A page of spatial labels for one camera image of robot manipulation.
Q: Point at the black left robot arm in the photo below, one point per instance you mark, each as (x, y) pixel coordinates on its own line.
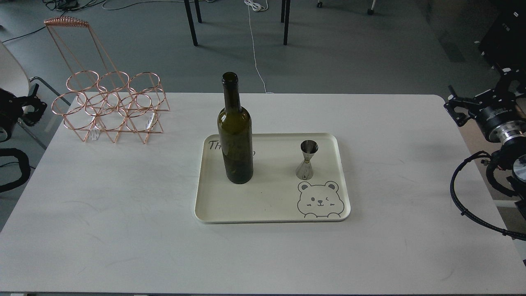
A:
(29, 109)

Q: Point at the dark green wine bottle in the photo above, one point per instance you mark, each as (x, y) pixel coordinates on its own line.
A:
(235, 134)

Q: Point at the cream bear serving tray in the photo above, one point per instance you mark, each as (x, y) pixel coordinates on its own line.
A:
(275, 193)

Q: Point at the black equipment case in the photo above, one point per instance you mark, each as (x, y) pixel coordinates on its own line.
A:
(504, 43)

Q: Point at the steel double jigger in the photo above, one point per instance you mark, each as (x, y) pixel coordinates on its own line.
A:
(305, 171)

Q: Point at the white chair left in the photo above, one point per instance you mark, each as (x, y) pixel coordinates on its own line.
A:
(12, 76)

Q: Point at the black table legs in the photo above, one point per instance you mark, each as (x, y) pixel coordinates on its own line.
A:
(285, 19)
(191, 19)

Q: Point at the copper wire bottle rack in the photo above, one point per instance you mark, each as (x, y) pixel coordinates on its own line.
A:
(109, 101)

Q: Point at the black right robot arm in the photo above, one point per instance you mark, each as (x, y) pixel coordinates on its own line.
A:
(501, 120)

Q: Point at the black table legs left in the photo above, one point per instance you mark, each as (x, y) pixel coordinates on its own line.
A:
(191, 19)

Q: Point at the black table legs right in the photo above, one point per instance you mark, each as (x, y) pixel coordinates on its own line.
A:
(285, 19)

